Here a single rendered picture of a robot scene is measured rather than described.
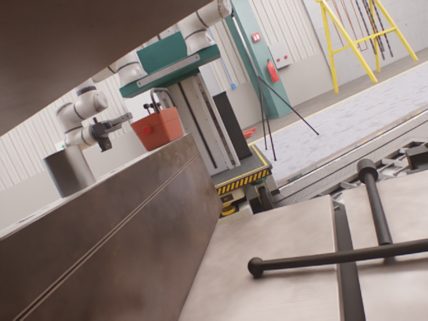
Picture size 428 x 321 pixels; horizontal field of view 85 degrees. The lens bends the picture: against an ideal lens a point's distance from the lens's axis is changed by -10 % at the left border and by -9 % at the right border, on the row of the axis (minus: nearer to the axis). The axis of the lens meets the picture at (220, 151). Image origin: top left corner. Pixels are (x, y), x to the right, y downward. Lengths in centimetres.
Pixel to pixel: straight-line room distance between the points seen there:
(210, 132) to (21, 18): 164
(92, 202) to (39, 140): 759
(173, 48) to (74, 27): 153
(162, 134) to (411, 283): 82
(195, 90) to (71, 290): 153
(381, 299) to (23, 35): 61
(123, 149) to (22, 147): 276
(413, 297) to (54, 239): 60
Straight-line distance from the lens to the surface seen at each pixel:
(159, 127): 96
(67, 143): 128
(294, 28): 866
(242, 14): 698
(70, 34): 29
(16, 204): 867
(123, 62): 171
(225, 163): 184
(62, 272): 48
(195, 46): 160
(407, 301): 56
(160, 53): 181
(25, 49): 29
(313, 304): 58
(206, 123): 181
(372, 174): 97
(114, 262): 56
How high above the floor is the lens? 72
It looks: 8 degrees down
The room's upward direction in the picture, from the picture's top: 23 degrees counter-clockwise
